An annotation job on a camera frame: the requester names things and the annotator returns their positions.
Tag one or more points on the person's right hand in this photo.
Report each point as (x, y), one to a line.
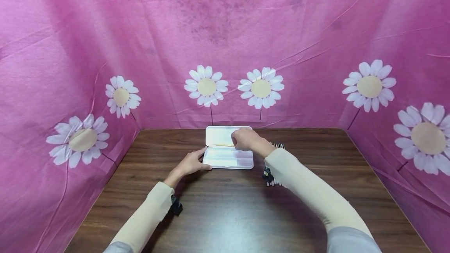
(251, 139)

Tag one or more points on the person's left hand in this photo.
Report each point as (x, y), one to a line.
(190, 163)

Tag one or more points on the person's right fingers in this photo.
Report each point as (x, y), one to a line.
(238, 140)

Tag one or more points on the person's left thumb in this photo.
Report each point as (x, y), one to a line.
(206, 167)

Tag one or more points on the person's left index finger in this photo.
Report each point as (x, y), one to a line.
(200, 152)

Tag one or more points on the yellow wooden pencil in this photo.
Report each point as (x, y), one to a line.
(223, 145)

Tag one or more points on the white plastic pencil case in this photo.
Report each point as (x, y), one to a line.
(225, 159)

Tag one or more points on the person's left forearm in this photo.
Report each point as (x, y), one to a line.
(147, 218)

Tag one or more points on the person's right forearm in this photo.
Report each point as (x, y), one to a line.
(309, 194)

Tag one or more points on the row of striped pencils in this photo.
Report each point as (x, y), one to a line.
(279, 145)

